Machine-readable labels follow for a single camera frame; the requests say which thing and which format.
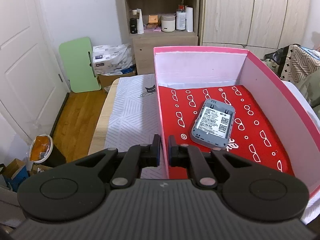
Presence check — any black trash bin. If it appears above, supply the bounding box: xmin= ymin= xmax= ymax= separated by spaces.
xmin=29 ymin=134 xmax=67 ymax=168

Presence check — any wooden open shelf unit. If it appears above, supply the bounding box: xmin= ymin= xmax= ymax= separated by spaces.
xmin=116 ymin=0 xmax=200 ymax=75

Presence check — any white room door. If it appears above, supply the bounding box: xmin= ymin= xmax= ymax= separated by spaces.
xmin=1 ymin=0 xmax=68 ymax=144

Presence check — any tall white bottle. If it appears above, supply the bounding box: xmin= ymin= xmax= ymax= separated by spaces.
xmin=185 ymin=7 xmax=194 ymax=33

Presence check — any pink cardboard box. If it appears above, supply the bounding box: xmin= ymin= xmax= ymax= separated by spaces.
xmin=153 ymin=46 xmax=319 ymax=196

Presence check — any patterned tote bag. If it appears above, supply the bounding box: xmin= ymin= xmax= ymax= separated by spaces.
xmin=263 ymin=43 xmax=320 ymax=83

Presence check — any white lidded jar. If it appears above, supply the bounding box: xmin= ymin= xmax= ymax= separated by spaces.
xmin=161 ymin=14 xmax=176 ymax=33

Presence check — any green folding board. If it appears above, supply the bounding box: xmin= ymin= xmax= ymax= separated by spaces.
xmin=59 ymin=37 xmax=101 ymax=93

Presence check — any olive green padded jacket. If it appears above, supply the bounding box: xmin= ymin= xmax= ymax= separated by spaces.
xmin=296 ymin=69 xmax=320 ymax=118

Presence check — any white spray bottle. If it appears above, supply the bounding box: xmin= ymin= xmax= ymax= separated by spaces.
xmin=137 ymin=8 xmax=144 ymax=34

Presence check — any red capped bottle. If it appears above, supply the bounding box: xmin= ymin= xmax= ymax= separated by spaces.
xmin=176 ymin=5 xmax=186 ymax=31

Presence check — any white patterned tablecloth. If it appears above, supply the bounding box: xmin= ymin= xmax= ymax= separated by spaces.
xmin=104 ymin=73 xmax=168 ymax=180

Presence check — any grey pocket router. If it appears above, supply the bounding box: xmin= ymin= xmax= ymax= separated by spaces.
xmin=190 ymin=99 xmax=235 ymax=148

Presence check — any red patterned box liner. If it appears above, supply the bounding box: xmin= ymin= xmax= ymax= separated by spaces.
xmin=158 ymin=85 xmax=294 ymax=175

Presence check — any light wood wardrobe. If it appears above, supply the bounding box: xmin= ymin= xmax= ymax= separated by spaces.
xmin=199 ymin=0 xmax=310 ymax=58

